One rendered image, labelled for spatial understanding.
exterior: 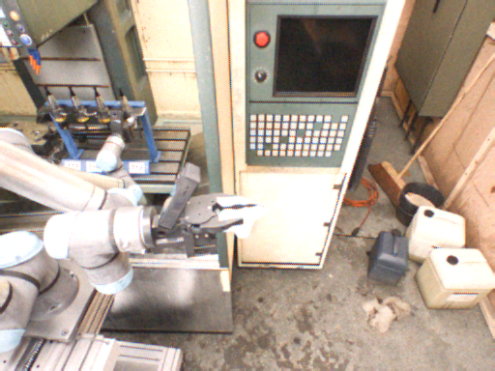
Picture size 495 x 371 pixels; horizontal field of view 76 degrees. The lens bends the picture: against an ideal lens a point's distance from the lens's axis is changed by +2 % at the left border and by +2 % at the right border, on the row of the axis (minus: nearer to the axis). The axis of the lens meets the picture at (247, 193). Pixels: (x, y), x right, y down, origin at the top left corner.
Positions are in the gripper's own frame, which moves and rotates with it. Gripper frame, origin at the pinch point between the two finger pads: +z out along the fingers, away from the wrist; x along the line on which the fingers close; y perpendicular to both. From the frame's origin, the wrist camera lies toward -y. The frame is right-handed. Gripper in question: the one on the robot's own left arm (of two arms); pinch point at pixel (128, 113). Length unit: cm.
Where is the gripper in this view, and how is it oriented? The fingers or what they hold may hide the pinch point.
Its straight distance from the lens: 165.1
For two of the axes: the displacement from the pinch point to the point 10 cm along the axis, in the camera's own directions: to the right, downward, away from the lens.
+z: 0.3, -7.2, 6.9
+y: -0.1, 6.9, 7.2
